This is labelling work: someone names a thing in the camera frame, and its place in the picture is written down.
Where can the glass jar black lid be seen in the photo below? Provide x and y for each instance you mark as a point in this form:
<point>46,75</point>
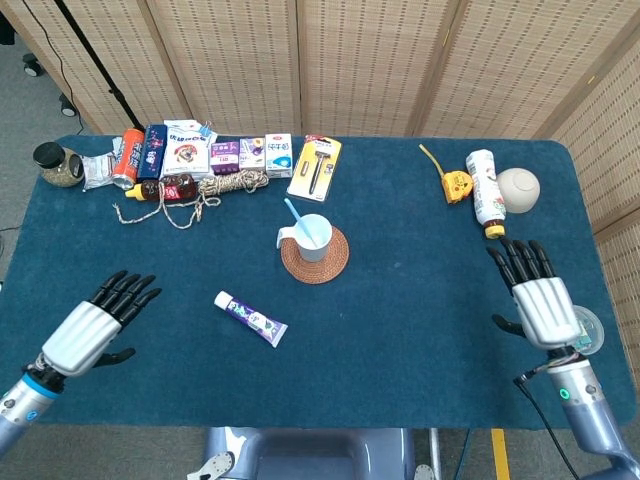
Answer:
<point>57,167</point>

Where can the brown bottle yellow cap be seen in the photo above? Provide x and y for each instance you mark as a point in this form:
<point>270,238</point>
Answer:
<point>167,189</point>

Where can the metal table leg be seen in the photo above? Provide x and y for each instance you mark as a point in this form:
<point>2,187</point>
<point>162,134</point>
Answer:
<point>435,455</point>

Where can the silver foil packet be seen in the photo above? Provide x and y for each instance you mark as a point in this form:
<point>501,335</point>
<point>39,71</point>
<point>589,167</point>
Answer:
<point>97,167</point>

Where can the purple toothpaste tube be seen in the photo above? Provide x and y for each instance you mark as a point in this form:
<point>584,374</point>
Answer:
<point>252,320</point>

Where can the purple box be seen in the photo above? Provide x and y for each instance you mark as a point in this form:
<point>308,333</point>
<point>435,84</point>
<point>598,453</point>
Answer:
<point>225,157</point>

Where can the light blue toothbrush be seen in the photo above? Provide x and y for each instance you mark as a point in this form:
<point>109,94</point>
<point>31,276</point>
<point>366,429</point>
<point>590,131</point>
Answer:
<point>302,220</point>

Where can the beige bowl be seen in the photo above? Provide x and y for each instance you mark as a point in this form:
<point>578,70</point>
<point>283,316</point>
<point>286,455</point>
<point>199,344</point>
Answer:
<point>520,190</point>

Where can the yellow tape measure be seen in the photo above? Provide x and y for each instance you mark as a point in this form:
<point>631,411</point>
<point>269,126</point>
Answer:
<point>457,187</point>

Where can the blue binder clip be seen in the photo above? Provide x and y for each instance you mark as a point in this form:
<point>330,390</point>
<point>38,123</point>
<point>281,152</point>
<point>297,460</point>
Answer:
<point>206,129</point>

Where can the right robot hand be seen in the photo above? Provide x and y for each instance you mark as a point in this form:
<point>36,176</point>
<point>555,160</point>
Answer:
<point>545,310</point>

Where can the round woven rattan coaster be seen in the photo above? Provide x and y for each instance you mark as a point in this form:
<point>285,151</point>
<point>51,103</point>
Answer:
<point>320,272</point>

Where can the razor in yellow package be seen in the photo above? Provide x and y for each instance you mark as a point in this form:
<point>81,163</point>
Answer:
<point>315,167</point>

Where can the white cartoon snack bag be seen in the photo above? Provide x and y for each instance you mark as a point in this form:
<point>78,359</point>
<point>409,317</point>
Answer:
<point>186,152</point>

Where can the bamboo folding screen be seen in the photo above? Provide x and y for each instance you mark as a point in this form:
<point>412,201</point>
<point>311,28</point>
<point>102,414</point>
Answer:
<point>350,65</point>

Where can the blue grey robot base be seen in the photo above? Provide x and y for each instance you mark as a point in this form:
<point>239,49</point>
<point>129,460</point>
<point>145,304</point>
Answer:
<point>310,455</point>

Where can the orange drink can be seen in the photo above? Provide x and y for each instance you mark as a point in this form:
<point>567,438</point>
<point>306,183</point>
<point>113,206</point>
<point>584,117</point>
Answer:
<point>128,160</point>

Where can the clear tub of binder clips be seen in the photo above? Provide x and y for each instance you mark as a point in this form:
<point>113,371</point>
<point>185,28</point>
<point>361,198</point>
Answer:
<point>592,330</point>

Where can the white purple drink carton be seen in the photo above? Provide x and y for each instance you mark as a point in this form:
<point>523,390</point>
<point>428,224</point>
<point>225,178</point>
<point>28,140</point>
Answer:
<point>251,154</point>

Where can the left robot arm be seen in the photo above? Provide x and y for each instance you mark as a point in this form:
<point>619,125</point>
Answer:
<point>22,405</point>

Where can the white blue milk carton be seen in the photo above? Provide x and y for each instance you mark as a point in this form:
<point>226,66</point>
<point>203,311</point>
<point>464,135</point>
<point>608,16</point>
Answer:
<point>278,155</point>

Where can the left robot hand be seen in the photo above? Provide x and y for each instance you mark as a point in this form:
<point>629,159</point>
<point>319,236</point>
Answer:
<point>82,337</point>

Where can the black caster wheel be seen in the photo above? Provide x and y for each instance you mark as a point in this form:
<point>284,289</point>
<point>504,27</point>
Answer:
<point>31,65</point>
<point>68,106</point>

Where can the dark blue box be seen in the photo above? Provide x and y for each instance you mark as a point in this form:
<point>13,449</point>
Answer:
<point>151,152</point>

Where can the dark teal table mat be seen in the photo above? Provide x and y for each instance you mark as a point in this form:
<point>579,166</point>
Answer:
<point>390,310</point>

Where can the white bottle yellow cap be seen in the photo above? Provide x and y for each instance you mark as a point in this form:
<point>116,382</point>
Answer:
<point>485,185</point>

